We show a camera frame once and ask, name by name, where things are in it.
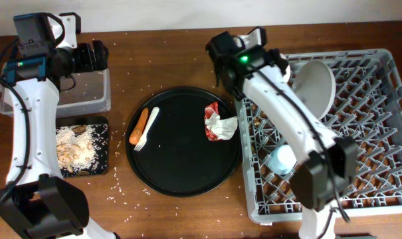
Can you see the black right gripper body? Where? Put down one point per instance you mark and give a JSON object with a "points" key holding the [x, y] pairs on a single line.
{"points": [[277, 52]]}

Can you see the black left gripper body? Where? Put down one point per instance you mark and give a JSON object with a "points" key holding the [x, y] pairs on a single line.
{"points": [[84, 59]]}

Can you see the white round plate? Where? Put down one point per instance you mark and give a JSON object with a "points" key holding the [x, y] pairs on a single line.
{"points": [[315, 86]]}

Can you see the white tissue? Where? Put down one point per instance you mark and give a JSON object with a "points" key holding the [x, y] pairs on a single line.
{"points": [[220, 129]]}

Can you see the orange carrot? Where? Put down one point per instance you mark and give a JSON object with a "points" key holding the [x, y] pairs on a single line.
{"points": [[136, 134]]}

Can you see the white plastic fork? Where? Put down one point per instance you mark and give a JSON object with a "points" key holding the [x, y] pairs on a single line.
{"points": [[149, 123]]}

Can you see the light blue plastic cup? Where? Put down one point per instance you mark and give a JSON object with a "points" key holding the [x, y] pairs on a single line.
{"points": [[282, 160]]}

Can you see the pink bowl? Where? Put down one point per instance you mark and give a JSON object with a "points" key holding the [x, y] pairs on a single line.
{"points": [[287, 74]]}

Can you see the red snack wrapper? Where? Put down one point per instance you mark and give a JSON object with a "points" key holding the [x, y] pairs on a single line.
{"points": [[211, 114]]}

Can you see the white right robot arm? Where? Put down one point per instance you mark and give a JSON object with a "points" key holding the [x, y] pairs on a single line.
{"points": [[326, 162]]}

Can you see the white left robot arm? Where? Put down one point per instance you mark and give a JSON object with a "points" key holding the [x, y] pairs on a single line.
{"points": [[36, 201]]}

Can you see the grey dishwasher rack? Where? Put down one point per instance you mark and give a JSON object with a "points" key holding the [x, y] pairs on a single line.
{"points": [[367, 107]]}

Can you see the clear plastic bin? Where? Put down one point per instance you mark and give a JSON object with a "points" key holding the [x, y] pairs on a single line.
{"points": [[86, 93]]}

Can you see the brown food scrap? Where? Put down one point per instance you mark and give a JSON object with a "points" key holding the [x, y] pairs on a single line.
{"points": [[80, 129]]}

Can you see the black rectangular tray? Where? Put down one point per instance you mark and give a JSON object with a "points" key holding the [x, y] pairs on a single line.
{"points": [[101, 123]]}

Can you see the pile of rice and scraps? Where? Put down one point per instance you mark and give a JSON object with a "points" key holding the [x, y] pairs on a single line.
{"points": [[76, 149]]}

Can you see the round black tray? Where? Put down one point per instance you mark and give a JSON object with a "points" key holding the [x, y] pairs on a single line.
{"points": [[178, 160]]}

